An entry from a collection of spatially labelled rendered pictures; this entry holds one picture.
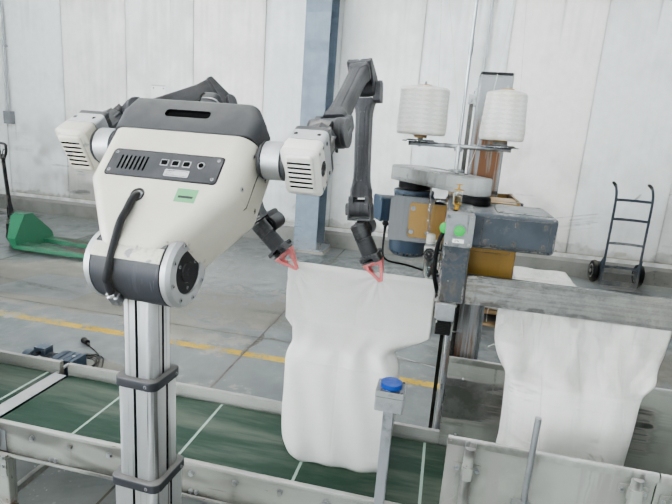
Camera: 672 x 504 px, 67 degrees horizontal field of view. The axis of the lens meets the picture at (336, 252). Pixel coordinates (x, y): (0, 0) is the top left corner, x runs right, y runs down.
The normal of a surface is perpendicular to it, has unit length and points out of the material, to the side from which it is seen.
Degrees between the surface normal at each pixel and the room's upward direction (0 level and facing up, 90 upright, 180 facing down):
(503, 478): 90
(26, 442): 90
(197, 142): 50
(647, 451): 90
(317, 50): 90
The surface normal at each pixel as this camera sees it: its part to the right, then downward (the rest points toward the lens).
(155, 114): -0.15, -0.47
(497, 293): -0.22, 0.21
